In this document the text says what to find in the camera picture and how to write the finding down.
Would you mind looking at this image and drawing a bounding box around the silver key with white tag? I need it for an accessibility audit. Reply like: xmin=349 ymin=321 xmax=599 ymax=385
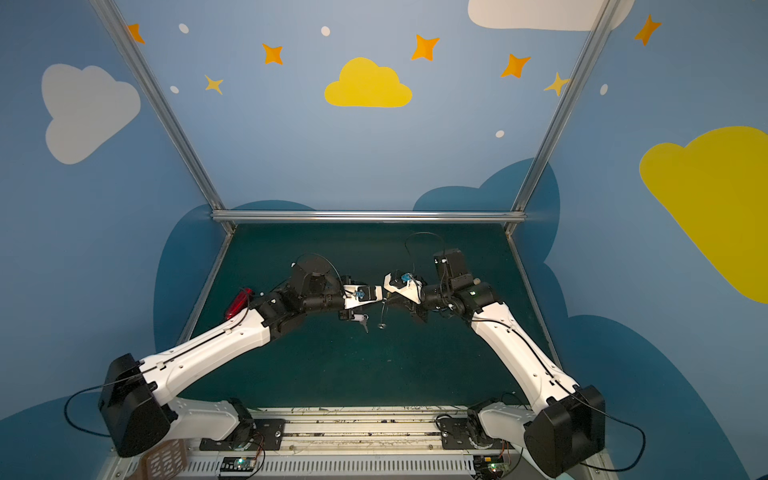
xmin=352 ymin=313 xmax=369 ymax=333

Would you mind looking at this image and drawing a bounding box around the large keyring with yellow grip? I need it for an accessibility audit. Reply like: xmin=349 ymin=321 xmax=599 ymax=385
xmin=378 ymin=300 xmax=388 ymax=330

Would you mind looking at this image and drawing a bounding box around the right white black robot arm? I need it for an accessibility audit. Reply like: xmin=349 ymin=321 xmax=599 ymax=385
xmin=377 ymin=249 xmax=612 ymax=479

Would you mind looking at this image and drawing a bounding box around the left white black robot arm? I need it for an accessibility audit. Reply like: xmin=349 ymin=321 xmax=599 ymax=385
xmin=96 ymin=255 xmax=383 ymax=458

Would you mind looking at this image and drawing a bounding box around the red spray bottle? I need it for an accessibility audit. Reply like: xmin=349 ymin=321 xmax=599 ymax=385
xmin=225 ymin=287 xmax=253 ymax=321

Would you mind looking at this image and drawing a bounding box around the right green circuit board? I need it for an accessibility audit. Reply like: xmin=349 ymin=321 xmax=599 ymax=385
xmin=472 ymin=456 xmax=511 ymax=480

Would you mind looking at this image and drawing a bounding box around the green circuit board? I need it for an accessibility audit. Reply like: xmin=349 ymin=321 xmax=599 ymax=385
xmin=218 ymin=456 xmax=259 ymax=478
xmin=472 ymin=456 xmax=511 ymax=480

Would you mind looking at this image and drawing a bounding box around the left green circuit board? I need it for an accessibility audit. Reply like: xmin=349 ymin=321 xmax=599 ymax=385
xmin=218 ymin=456 xmax=259 ymax=478

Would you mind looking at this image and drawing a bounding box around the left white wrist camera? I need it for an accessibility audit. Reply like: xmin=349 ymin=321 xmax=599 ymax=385
xmin=343 ymin=284 xmax=383 ymax=310

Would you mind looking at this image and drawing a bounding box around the right floor aluminium rail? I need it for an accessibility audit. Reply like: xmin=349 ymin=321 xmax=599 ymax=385
xmin=505 ymin=231 xmax=562 ymax=368

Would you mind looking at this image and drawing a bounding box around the floor aluminium rail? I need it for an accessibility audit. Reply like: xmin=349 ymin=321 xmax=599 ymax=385
xmin=176 ymin=233 xmax=234 ymax=345
xmin=505 ymin=231 xmax=562 ymax=368

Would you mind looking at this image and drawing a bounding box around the back aluminium frame bar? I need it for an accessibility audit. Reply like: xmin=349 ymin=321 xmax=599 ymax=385
xmin=211 ymin=210 xmax=526 ymax=224

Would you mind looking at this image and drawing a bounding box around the aluminium mounting rail bed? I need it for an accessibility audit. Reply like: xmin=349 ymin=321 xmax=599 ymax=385
xmin=95 ymin=406 xmax=619 ymax=480

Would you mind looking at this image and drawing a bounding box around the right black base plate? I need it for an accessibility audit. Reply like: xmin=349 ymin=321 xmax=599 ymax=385
xmin=435 ymin=415 xmax=501 ymax=450

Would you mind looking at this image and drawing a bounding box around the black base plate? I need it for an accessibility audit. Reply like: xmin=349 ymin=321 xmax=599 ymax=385
xmin=435 ymin=415 xmax=501 ymax=450
xmin=199 ymin=418 xmax=286 ymax=452

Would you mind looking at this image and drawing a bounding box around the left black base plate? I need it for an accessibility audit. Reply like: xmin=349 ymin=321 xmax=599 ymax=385
xmin=199 ymin=418 xmax=286 ymax=452

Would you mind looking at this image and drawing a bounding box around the white slotted cable duct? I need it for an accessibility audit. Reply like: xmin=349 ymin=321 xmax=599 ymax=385
xmin=125 ymin=454 xmax=478 ymax=478

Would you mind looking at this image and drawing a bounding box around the left floor aluminium rail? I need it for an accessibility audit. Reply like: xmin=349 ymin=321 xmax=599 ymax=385
xmin=176 ymin=233 xmax=234 ymax=345

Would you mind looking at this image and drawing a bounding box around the right aluminium frame post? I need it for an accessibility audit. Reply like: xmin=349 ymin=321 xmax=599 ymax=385
xmin=504 ymin=0 xmax=621 ymax=240

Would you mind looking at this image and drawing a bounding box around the aluminium frame post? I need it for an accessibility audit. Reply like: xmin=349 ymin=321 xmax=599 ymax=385
xmin=504 ymin=0 xmax=621 ymax=240
xmin=90 ymin=0 xmax=225 ymax=213

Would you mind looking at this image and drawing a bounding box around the left aluminium frame post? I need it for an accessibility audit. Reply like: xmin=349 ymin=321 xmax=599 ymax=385
xmin=90 ymin=0 xmax=225 ymax=213

